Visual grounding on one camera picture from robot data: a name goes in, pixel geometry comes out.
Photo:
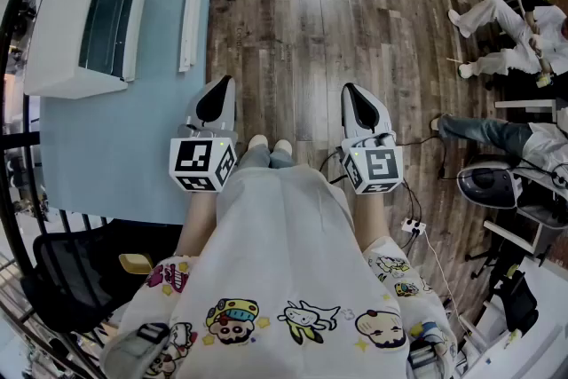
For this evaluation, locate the person's blue jeans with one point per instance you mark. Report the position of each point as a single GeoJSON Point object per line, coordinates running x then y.
{"type": "Point", "coordinates": [255, 157]}

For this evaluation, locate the person's white cartoon shirt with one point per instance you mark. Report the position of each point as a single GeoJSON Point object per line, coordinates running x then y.
{"type": "Point", "coordinates": [275, 244]}

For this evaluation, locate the white toaster oven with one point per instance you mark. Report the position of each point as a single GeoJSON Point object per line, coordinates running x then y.
{"type": "Point", "coordinates": [57, 35]}

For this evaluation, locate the person's right shoe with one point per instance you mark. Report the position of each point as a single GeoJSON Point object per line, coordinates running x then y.
{"type": "Point", "coordinates": [282, 146]}

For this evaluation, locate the person's shoe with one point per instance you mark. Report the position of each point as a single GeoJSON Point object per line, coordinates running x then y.
{"type": "Point", "coordinates": [257, 142]}
{"type": "Point", "coordinates": [282, 146]}

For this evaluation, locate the white oven door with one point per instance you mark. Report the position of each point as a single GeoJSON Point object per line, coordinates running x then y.
{"type": "Point", "coordinates": [141, 31]}

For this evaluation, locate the long white bar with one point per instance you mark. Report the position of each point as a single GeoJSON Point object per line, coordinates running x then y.
{"type": "Point", "coordinates": [191, 22]}

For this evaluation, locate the person's right forearm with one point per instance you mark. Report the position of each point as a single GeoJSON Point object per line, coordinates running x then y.
{"type": "Point", "coordinates": [370, 217]}

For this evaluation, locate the white desk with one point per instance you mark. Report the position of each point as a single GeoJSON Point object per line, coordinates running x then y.
{"type": "Point", "coordinates": [510, 235]}

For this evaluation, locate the black bag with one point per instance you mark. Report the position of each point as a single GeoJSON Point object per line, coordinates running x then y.
{"type": "Point", "coordinates": [517, 306]}

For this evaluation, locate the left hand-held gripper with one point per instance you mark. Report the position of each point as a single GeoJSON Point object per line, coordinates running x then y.
{"type": "Point", "coordinates": [193, 160]}

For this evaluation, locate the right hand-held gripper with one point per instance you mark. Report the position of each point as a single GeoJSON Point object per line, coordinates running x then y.
{"type": "Point", "coordinates": [379, 166]}

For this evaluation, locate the small white table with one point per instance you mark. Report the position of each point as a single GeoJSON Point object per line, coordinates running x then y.
{"type": "Point", "coordinates": [523, 104]}

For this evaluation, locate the white power strip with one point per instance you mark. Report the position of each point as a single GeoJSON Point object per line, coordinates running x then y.
{"type": "Point", "coordinates": [412, 225]}

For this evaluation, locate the person's left forearm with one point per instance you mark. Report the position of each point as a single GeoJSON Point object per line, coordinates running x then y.
{"type": "Point", "coordinates": [199, 222]}

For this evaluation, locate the black metal railing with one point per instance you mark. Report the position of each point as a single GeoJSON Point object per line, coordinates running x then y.
{"type": "Point", "coordinates": [18, 140]}

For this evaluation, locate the black office chair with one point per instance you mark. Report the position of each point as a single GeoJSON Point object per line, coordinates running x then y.
{"type": "Point", "coordinates": [75, 275]}

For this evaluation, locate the person's left shoe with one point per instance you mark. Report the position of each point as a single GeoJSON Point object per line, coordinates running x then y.
{"type": "Point", "coordinates": [257, 142]}

